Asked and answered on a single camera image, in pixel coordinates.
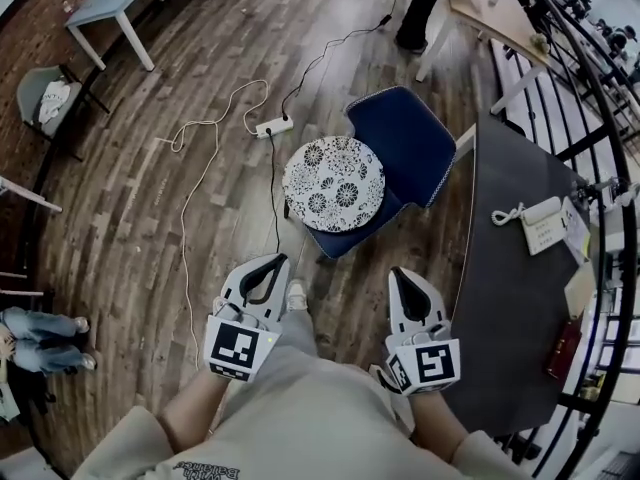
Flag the grey chair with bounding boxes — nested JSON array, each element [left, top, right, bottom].
[[16, 63, 111, 163]]

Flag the white power strip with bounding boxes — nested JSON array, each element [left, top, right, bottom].
[[255, 116, 295, 141]]

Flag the round floral cushion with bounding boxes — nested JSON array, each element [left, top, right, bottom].
[[281, 136, 387, 234]]

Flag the short black cable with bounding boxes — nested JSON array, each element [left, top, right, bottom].
[[264, 127, 283, 255]]

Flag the dark blue chair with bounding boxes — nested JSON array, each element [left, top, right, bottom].
[[283, 85, 458, 261]]

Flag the white telephone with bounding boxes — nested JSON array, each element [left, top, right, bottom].
[[491, 196, 577, 257]]

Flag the black metal railing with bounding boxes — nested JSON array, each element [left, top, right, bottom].
[[499, 0, 640, 475]]

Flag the white garment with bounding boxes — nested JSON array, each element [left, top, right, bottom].
[[36, 79, 72, 125]]

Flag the light wooden table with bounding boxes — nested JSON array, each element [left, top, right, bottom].
[[414, 0, 553, 115]]

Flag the long black power cable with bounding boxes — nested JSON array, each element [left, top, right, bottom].
[[280, 0, 407, 122]]

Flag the person's grey trousers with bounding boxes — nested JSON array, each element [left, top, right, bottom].
[[264, 309, 327, 369]]

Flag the dark grey desk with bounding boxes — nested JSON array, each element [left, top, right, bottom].
[[443, 111, 599, 437]]

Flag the light blue table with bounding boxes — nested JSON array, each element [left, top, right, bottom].
[[63, 0, 172, 73]]

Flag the white cable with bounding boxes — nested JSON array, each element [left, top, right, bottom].
[[153, 79, 271, 372]]

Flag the person's white shoe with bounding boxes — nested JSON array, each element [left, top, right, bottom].
[[286, 279, 310, 313]]

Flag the red booklet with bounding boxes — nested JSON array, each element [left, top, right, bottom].
[[543, 319, 585, 385]]

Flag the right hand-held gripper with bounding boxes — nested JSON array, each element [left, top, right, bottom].
[[368, 266, 462, 397]]

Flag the white metal bar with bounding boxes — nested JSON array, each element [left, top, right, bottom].
[[0, 175, 64, 215]]

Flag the person's left forearm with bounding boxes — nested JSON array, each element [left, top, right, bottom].
[[158, 367, 237, 455]]

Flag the beige notebook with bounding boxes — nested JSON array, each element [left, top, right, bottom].
[[563, 261, 597, 320]]

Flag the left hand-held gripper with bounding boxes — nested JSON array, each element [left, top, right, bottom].
[[202, 253, 292, 384]]

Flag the person's beige sweatshirt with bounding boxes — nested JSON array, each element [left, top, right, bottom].
[[72, 352, 532, 480]]

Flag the person's right forearm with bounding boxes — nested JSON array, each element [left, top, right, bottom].
[[407, 391, 470, 465]]

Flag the white paper card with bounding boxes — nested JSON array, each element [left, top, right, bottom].
[[560, 206, 592, 265]]

